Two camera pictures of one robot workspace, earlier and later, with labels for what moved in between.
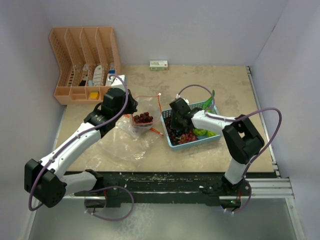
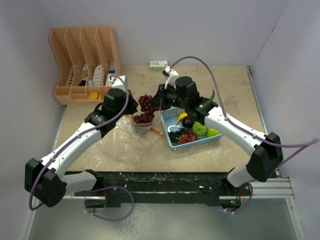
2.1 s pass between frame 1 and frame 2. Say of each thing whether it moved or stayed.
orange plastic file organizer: stayed
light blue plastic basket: stayed
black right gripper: moved
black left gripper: stayed
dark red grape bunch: moved
